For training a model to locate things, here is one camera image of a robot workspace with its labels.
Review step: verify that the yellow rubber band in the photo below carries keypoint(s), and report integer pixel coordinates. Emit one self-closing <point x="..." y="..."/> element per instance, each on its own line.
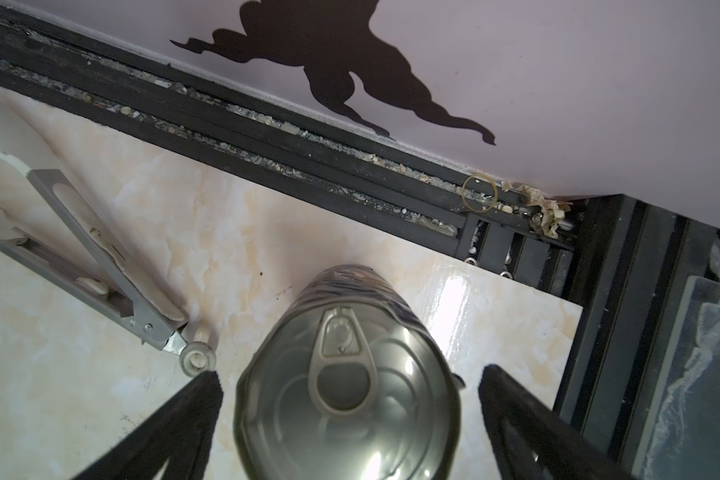
<point x="479" y="193"/>

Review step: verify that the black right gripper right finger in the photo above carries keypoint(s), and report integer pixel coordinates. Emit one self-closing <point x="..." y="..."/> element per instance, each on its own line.
<point x="530" y="441"/>

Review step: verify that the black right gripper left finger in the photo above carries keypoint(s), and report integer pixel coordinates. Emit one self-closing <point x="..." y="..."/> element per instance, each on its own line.
<point x="173" y="443"/>

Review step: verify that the dark grey label can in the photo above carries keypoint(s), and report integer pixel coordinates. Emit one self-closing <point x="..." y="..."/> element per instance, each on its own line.
<point x="348" y="384"/>

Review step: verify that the metal tongs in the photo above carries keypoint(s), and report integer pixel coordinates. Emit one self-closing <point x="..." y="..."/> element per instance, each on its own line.
<point x="119" y="288"/>

